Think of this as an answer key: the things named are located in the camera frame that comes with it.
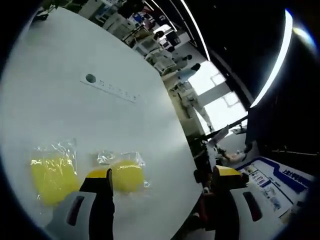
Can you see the rectangular yellow silicone block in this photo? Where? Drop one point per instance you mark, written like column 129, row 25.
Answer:
column 55, row 180

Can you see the blue and white wall poster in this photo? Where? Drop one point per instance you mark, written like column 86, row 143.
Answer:
column 275, row 185

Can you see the ceiling light strip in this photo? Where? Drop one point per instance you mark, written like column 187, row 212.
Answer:
column 277, row 62
column 197, row 30

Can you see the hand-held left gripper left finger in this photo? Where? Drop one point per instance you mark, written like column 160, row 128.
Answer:
column 82, row 212

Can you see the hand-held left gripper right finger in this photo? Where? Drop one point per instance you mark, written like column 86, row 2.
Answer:
column 232, row 212

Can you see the green potted plant white pot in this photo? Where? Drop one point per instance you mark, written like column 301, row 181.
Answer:
column 56, row 3

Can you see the round yellow silicone block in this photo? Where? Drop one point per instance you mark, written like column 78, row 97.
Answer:
column 128, row 176

